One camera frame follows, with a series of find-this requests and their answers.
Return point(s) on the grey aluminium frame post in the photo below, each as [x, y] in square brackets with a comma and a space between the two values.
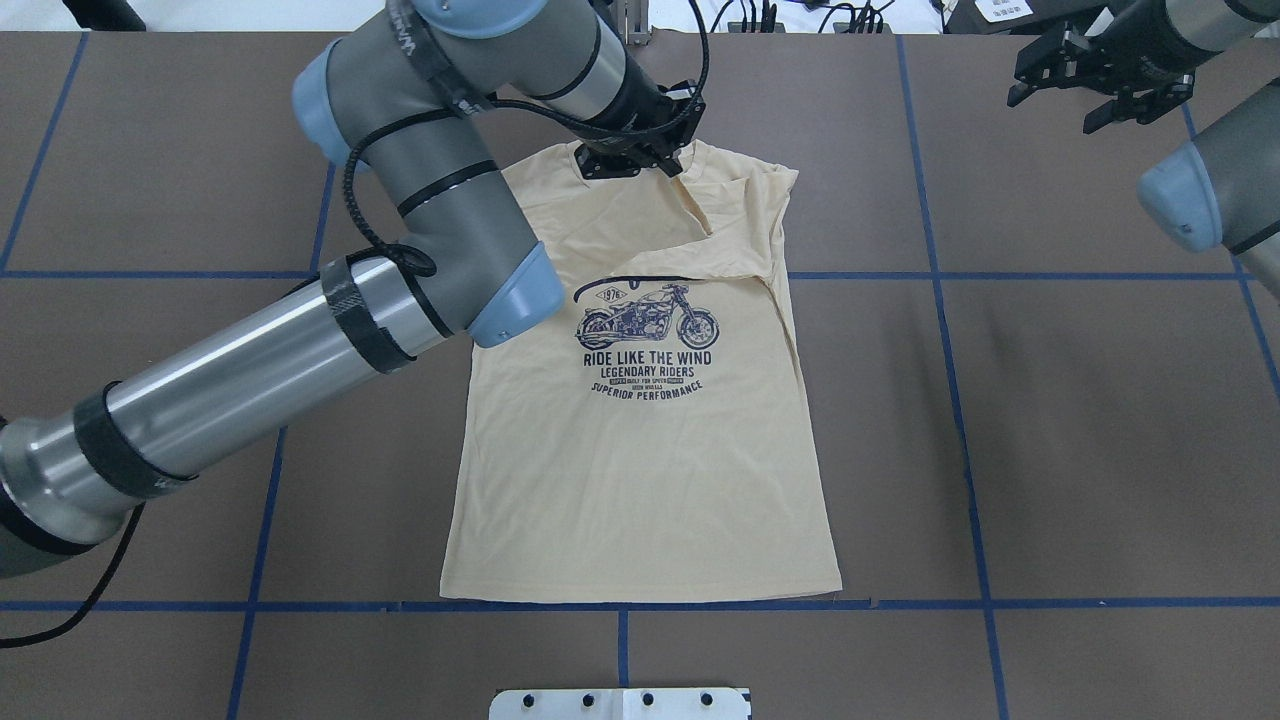
[630, 19]

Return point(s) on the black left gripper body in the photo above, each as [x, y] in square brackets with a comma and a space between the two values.
[634, 107]

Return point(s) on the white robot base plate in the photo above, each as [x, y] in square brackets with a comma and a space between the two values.
[623, 703]

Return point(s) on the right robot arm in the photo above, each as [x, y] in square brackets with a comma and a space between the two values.
[1221, 187]

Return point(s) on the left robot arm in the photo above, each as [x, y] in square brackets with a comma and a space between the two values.
[449, 251]

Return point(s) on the beige long-sleeve graphic shirt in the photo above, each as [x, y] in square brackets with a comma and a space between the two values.
[652, 441]

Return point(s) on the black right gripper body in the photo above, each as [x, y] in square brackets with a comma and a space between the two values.
[1139, 57]

